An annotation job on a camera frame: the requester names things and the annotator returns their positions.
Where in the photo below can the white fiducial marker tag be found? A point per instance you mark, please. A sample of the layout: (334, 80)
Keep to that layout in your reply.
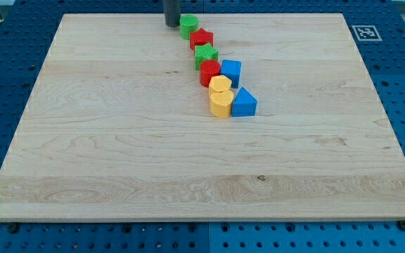
(366, 33)

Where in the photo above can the light wooden board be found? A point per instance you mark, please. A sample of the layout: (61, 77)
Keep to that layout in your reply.
(117, 127)

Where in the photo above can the yellow pentagon block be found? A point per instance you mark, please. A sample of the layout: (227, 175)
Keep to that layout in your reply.
(219, 84)

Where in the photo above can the green star block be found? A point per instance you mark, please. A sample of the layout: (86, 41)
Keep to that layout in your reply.
(204, 52)

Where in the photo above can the red star block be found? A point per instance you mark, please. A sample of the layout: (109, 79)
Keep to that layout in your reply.
(200, 38)

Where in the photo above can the yellow heart block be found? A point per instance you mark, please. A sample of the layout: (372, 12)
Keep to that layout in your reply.
(221, 103)

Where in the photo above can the blue triangle block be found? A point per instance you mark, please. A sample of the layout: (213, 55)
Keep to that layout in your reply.
(244, 104)

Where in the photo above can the red cylinder block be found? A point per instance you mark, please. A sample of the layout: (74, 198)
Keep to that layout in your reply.
(209, 69)

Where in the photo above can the blue cube block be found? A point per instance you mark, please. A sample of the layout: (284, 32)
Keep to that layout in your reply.
(232, 70)

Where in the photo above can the green cylinder block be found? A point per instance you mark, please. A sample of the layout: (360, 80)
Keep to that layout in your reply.
(188, 23)

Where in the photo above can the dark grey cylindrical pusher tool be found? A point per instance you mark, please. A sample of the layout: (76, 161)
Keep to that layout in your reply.
(172, 11)

